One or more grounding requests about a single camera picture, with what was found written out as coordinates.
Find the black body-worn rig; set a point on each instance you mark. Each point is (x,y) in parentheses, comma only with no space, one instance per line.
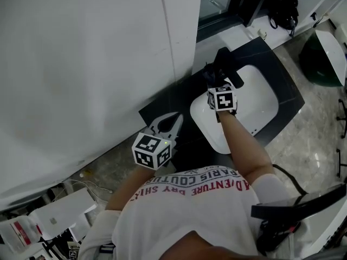
(287,210)

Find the black window frame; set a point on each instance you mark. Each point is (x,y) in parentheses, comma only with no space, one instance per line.
(244,4)

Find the person's left forearm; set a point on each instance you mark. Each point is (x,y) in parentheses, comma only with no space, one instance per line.
(127,191)

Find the white water dispenser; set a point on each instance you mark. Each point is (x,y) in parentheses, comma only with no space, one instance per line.
(62,213)

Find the black metal stand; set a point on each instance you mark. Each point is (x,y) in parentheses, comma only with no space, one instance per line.
(342,118)

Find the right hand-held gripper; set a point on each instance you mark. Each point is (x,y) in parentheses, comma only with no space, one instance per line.
(223,100)

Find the dark wooden vanity cabinet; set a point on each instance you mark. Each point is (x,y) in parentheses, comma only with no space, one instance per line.
(287,85)

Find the green and white bathtub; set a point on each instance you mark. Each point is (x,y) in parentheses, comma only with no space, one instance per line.
(325,58)

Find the person's right forearm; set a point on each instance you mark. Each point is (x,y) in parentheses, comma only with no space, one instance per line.
(244,145)

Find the black backpack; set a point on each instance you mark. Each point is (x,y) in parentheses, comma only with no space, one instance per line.
(284,9)

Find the clear water dispenser bottle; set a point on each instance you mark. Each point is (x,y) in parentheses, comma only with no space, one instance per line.
(20,233)

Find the white sink basin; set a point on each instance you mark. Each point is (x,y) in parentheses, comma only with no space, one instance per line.
(254,104)

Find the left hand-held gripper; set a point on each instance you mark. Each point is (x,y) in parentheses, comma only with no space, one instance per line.
(150,152)

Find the white printed t-shirt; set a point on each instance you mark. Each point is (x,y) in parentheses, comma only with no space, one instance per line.
(189,215)

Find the small yellow bottle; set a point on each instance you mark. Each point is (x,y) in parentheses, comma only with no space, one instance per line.
(85,173)

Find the black faucet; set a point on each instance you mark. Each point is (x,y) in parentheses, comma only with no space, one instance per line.
(225,61)

